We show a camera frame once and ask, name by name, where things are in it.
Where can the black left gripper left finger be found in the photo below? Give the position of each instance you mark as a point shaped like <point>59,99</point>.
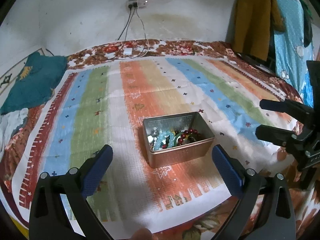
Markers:
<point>48,219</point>

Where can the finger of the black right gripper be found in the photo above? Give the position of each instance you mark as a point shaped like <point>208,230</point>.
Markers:
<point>290,140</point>
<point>285,107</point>

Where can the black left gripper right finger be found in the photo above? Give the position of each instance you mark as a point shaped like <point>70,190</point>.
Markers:
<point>276,219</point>

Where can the metal jewelry tin box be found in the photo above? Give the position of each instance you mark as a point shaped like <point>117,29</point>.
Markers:
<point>159,133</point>

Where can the left hand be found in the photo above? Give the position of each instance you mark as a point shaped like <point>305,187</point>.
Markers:
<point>142,234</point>

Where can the blue patterned hanging cloth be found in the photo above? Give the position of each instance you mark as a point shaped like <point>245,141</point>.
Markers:
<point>292,48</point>

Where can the white crumpled cloth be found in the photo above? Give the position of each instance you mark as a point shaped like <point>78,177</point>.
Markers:
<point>10,124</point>

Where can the mustard yellow hanging cloth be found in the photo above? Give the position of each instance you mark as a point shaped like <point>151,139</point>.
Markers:
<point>254,20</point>

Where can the green bangle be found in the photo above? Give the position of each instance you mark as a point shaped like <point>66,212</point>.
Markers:
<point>181,138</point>

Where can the colourful striped mat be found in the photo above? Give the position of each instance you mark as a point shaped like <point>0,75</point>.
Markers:
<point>107,105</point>

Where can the teal pillow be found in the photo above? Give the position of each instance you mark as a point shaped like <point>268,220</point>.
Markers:
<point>35,82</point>

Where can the wall socket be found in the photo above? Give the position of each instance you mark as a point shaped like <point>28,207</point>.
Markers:
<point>136,3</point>

